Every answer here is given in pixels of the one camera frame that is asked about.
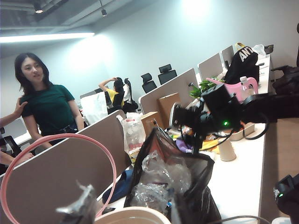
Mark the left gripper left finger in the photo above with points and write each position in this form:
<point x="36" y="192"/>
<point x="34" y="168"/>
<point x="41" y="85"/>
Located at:
<point x="81" y="207"/>

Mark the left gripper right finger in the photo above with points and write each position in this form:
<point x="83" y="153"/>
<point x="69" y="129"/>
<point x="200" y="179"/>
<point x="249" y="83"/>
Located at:
<point x="178" y="213"/>

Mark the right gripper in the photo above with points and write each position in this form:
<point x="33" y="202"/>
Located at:
<point x="215" y="123"/>

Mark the black garbage bag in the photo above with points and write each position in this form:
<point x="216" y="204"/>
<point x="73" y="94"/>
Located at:
<point x="201" y="186"/>

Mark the clear plastic bag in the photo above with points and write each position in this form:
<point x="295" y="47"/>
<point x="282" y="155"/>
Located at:
<point x="163" y="172"/>

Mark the white ribbed trash can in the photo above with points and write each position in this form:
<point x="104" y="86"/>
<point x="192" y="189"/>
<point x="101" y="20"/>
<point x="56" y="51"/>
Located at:
<point x="130" y="213"/>

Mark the clear bag of bottles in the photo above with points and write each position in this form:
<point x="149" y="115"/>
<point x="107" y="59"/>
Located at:
<point x="133" y="135"/>

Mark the white crumpled plastic bag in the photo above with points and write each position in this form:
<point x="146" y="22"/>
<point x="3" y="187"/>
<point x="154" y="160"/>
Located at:
<point x="259" y="49"/>

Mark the black lumpy bag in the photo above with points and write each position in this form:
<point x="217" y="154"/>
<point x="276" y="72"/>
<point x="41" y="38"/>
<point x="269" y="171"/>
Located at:
<point x="287" y="79"/>

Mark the purple cloth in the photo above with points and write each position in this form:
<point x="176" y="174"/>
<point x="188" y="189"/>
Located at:
<point x="184" y="145"/>

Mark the black smartphone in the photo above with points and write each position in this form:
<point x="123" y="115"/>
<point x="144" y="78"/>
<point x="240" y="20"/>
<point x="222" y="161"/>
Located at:
<point x="108" y="210"/>

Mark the closed cardboard box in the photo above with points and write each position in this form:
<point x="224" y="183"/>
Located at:
<point x="169" y="109"/>

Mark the brown desk partition panel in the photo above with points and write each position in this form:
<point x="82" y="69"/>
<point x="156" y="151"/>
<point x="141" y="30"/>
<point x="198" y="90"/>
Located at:
<point x="58" y="175"/>

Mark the beige paper cup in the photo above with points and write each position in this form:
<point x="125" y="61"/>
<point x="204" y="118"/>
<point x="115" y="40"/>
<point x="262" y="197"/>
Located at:
<point x="227" y="149"/>

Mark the green leafy plant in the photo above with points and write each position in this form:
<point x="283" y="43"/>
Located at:
<point x="203" y="87"/>

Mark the white desk partition panel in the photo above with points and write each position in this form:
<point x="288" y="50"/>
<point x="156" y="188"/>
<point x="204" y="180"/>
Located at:
<point x="154" y="93"/>

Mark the beige plastic bin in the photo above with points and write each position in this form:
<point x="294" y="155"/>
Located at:
<point x="243" y="133"/>

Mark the pink plastic stool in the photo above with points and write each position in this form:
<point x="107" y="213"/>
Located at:
<point x="231" y="85"/>

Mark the grey desk partition panel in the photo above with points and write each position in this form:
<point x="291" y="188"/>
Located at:
<point x="210" y="67"/>
<point x="227" y="56"/>

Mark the clear water bottle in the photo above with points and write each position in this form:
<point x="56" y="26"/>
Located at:
<point x="246" y="87"/>

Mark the person in yellow shirt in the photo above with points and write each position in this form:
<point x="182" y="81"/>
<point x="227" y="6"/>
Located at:
<point x="115" y="95"/>

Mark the black printed jacket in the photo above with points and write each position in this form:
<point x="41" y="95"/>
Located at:
<point x="243" y="67"/>

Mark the dark-haired woman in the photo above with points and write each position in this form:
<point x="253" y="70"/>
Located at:
<point x="49" y="105"/>

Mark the black device with green light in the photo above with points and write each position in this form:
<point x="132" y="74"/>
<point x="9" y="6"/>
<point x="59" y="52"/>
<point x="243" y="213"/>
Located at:
<point x="287" y="196"/>

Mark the black ceiling spotlight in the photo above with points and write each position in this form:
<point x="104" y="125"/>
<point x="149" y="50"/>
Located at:
<point x="104" y="12"/>
<point x="38" y="9"/>

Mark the white ceiling light strip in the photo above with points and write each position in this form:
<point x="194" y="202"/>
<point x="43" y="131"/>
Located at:
<point x="46" y="37"/>

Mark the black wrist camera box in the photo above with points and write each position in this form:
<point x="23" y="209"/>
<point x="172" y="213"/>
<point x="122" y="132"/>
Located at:
<point x="219" y="100"/>

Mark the grey ceiling duct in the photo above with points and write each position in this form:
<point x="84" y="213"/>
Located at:
<point x="23" y="21"/>

